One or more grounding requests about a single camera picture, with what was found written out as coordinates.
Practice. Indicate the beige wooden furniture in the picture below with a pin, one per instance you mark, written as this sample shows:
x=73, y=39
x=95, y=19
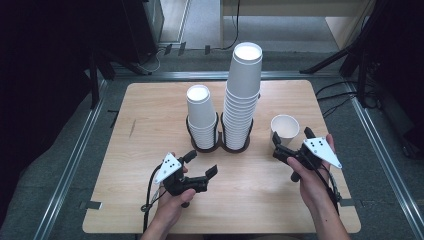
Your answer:
x=293, y=8

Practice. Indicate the white paper cup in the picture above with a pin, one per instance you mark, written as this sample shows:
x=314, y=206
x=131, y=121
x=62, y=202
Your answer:
x=285, y=128

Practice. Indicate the dark cabinet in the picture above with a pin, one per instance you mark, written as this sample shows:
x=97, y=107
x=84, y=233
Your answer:
x=140, y=26

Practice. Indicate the person's right hand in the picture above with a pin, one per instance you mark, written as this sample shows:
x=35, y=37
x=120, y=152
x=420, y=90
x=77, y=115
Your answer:
x=316, y=190

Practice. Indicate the short stack of white cups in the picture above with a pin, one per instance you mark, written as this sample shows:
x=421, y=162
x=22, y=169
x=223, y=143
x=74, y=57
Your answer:
x=200, y=110

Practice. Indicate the tall stack of white cups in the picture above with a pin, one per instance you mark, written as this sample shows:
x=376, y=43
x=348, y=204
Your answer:
x=245, y=76

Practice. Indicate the grey tape piece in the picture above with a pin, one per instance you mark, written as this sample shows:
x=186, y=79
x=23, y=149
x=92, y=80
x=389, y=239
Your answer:
x=347, y=202
x=90, y=205

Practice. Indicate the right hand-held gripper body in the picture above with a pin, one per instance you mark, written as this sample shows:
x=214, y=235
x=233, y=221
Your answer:
x=321, y=150

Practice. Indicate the person's left hand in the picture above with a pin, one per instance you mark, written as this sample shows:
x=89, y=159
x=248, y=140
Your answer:
x=171, y=206

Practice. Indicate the black tripod stand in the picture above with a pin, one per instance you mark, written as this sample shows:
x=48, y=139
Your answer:
x=333, y=58

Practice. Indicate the metal floor rail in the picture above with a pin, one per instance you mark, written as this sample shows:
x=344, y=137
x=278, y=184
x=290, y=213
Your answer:
x=71, y=160
x=383, y=156

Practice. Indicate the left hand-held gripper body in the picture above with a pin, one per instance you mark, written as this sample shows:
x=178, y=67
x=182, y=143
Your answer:
x=168, y=168

